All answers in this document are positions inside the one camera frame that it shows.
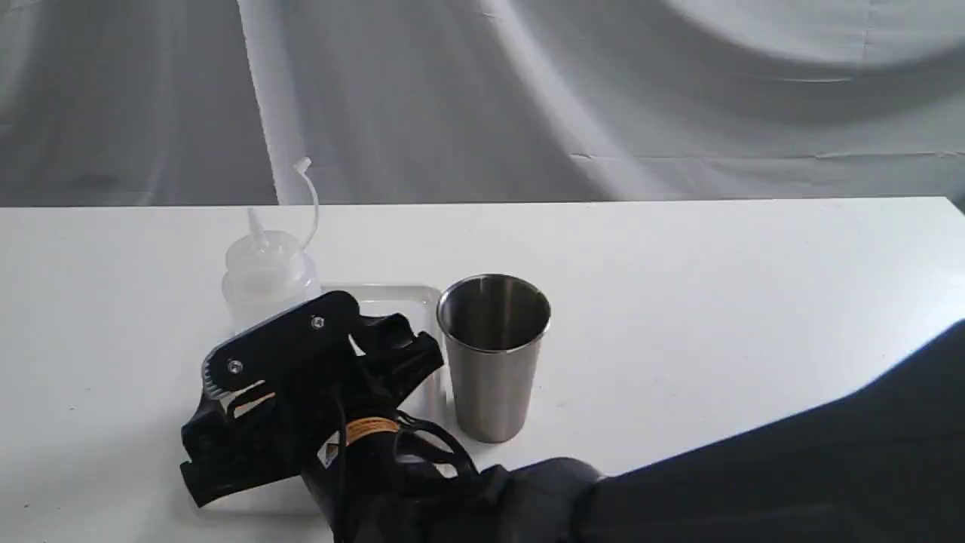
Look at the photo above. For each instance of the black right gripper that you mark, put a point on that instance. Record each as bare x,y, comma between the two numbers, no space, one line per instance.
276,393

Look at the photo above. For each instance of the translucent squeeze bottle amber liquid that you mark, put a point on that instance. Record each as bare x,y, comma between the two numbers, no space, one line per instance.
268,271

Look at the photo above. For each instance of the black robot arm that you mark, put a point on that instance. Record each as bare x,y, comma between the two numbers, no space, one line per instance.
882,464

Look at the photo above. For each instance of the stainless steel cup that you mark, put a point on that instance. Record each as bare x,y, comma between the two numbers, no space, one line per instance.
492,326

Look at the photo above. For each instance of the clear plastic tray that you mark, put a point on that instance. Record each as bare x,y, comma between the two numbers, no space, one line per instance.
279,397

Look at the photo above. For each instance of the grey fabric backdrop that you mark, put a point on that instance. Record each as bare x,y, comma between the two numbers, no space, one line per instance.
158,103

